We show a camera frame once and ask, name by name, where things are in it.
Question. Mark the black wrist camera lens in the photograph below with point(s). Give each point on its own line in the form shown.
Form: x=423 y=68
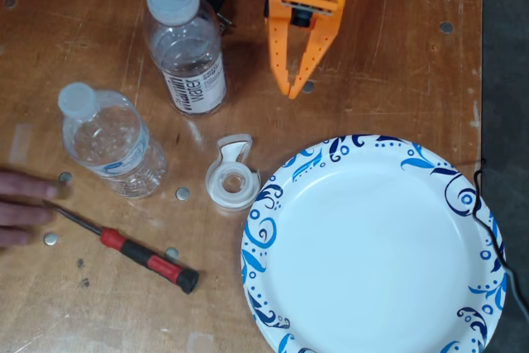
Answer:
x=301 y=17

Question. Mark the clear plastic water bottle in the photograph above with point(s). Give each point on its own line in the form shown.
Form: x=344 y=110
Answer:
x=111 y=142

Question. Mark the red black screwdriver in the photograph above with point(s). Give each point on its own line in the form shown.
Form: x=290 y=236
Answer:
x=136 y=251

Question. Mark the clear white tape dispenser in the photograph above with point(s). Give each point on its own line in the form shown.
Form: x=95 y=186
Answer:
x=231 y=197

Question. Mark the dark round table bolt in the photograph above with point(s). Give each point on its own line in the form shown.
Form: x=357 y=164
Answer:
x=309 y=87
x=446 y=27
x=10 y=1

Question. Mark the vitaminwater bottle with white cap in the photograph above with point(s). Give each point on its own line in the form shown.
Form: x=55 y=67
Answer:
x=186 y=51

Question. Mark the white blue patterned paper plate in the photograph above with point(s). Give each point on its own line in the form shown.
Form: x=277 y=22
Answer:
x=372 y=254

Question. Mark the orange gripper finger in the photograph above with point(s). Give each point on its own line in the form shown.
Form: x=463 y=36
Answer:
x=279 y=51
x=320 y=47

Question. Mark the person's bare hand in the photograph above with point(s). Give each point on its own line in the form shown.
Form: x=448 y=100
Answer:
x=20 y=212

